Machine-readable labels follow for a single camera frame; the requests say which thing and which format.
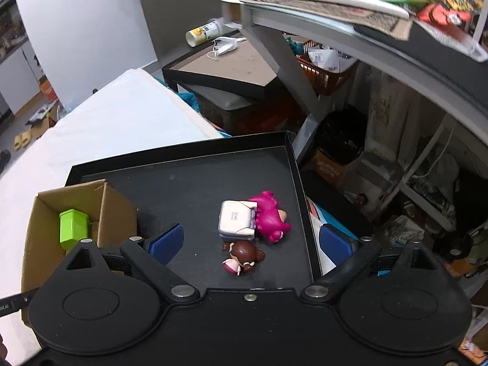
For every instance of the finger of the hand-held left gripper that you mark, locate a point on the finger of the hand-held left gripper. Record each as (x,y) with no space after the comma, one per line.
(15,302)

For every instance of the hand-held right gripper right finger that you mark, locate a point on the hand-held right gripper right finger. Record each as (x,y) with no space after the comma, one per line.
(335,244)

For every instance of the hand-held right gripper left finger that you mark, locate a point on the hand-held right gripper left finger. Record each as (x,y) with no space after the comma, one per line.
(167,244)

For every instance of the black shallow tray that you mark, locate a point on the black shallow tray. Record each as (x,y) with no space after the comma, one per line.
(190,183)

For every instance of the cardboard box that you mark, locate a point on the cardboard box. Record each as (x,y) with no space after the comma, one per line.
(42,236)
(40,122)

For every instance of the white and purple toy case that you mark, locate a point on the white and purple toy case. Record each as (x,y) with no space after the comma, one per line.
(234,219)

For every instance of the pink bear toy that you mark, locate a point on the pink bear toy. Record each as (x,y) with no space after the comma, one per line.
(268,213)

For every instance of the brown-haired doll figurine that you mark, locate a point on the brown-haired doll figurine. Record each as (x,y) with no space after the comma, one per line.
(244,255)

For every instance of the green cube box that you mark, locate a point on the green cube box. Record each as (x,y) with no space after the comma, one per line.
(74,228)

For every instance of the black waste bin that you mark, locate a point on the black waste bin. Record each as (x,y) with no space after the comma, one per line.
(341,137)

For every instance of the black shoe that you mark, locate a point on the black shoe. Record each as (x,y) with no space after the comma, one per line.
(4,160)

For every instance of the yellow slipper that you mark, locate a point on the yellow slipper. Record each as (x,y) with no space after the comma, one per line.
(26,136)
(18,141)

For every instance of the red plastic basket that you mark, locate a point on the red plastic basket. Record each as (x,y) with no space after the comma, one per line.
(324,78)

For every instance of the cardboard box on floor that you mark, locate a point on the cardboard box on floor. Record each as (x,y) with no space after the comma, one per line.
(40,122)

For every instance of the orange box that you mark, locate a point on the orange box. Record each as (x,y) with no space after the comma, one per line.
(47,89)

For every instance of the black and grey desk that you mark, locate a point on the black and grey desk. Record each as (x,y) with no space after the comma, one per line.
(438,72)

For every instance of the white face mask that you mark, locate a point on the white face mask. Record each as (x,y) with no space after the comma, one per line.
(225,45)

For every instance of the white and yellow can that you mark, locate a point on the white and yellow can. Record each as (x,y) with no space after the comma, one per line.
(204,32)

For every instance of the white long tube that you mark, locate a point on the white long tube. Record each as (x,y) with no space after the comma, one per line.
(343,0)

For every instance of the red packet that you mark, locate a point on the red packet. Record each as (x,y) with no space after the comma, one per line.
(442,15)

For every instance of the black picture frame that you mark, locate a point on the black picture frame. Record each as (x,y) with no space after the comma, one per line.
(236,64)

